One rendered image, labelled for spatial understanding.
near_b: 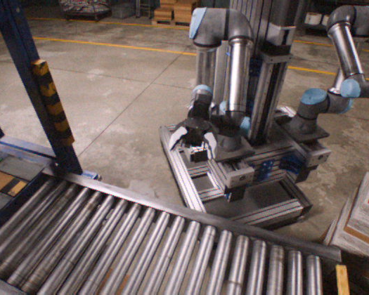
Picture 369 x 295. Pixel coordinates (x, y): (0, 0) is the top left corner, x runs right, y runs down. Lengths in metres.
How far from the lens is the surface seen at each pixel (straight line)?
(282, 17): 1.21
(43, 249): 1.08
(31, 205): 1.24
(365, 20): 1.44
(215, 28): 0.99
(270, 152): 1.46
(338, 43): 1.29
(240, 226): 1.01
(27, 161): 1.47
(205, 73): 1.07
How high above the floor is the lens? 1.64
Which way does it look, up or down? 41 degrees down
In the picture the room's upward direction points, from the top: straight up
